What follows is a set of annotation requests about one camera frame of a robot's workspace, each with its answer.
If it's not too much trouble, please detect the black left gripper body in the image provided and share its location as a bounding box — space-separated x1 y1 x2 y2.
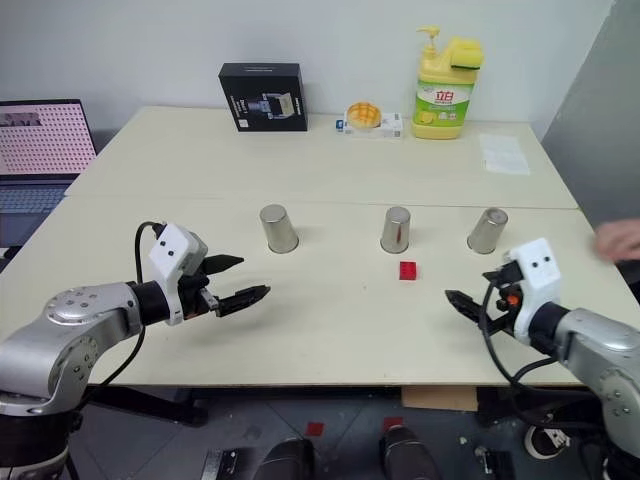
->
176 266 222 321

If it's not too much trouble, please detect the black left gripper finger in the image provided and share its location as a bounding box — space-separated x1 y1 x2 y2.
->
217 284 273 319
201 253 246 276

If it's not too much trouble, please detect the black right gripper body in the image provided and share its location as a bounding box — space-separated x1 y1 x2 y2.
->
488 260 527 337

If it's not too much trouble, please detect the person's bare hand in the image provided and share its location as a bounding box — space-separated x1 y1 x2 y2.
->
593 217 640 262

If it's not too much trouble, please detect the upturned steel cup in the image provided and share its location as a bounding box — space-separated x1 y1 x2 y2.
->
379 205 413 254
258 203 301 254
466 206 510 253

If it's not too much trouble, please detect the brown cardboard piece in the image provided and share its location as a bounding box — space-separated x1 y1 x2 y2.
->
400 385 480 413

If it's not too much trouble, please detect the white paper sheet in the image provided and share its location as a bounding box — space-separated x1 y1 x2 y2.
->
478 132 532 177

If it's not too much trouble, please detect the white black sneaker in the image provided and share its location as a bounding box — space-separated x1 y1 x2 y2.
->
523 424 572 460

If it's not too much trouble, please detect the dark rounded shape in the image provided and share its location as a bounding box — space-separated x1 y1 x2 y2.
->
378 424 437 480
260 437 317 480

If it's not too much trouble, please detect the black product box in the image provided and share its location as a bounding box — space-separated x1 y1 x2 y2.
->
217 62 309 134

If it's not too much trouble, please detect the flat white carton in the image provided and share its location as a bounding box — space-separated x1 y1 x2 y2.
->
334 111 405 141

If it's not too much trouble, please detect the yellow dish soap bottle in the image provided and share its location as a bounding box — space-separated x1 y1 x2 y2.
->
410 25 482 142

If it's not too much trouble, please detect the golden bread bun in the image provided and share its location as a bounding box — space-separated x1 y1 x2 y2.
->
346 101 384 131

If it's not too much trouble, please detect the open laptop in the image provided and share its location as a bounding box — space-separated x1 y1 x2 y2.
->
0 98 98 250

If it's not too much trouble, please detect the yellow green sponge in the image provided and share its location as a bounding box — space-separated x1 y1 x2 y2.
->
446 35 486 73

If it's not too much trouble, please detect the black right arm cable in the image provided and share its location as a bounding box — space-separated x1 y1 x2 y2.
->
478 278 609 432

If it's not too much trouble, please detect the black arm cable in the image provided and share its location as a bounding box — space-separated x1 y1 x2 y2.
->
478 278 609 432
88 220 168 387

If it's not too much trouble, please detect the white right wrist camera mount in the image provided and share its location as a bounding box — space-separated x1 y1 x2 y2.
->
501 237 562 346

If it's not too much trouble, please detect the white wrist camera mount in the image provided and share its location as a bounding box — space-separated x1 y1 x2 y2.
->
501 237 562 346
147 223 209 328

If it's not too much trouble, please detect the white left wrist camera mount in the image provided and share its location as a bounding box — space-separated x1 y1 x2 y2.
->
147 223 209 328

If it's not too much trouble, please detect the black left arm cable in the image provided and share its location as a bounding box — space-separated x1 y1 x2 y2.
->
88 220 168 387

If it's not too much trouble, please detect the black table frame bar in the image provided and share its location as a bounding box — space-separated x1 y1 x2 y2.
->
87 386 210 427

